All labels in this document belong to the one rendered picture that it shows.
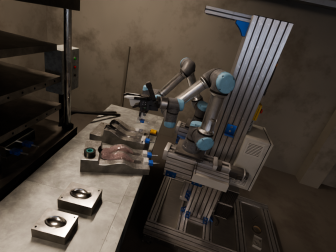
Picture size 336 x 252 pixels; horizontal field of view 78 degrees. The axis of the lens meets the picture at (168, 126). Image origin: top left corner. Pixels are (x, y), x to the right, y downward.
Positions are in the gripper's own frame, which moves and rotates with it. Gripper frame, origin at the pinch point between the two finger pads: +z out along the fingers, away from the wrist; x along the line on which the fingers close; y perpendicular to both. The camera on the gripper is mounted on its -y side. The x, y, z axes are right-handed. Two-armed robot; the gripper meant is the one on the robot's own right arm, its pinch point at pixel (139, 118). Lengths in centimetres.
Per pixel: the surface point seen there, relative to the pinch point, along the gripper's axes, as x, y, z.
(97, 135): -36.0, -28.1, 9.3
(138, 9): 163, -59, -100
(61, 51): -16, -73, -51
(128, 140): -35.3, -0.5, 6.6
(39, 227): -129, -17, 9
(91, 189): -99, -5, 8
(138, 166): -64, 17, 10
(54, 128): -31, -72, 17
